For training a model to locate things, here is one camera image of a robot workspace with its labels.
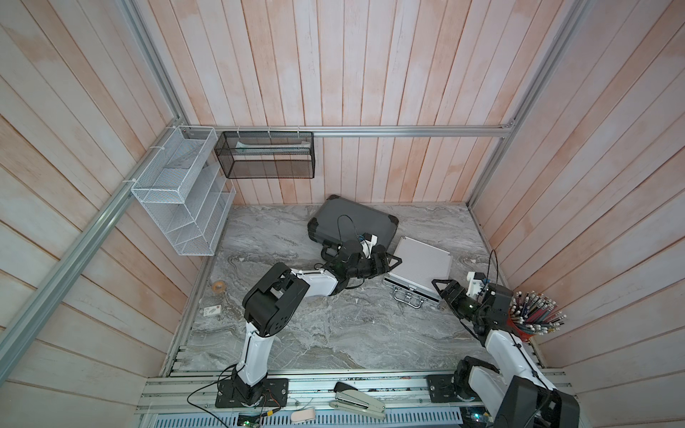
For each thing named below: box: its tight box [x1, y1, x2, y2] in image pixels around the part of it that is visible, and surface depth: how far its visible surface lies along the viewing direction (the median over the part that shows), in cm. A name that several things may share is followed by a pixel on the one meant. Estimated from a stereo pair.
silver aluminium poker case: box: [382, 236, 454, 310], surface depth 92 cm
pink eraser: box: [290, 408, 316, 423], surface depth 70 cm
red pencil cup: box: [506, 290, 567, 342], surface depth 74 cm
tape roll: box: [212, 280, 226, 295], surface depth 97 cm
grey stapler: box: [329, 381, 387, 420], surface depth 72 cm
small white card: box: [203, 304, 222, 317], surface depth 90 cm
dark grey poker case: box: [307, 195, 399, 263], surface depth 105 cm
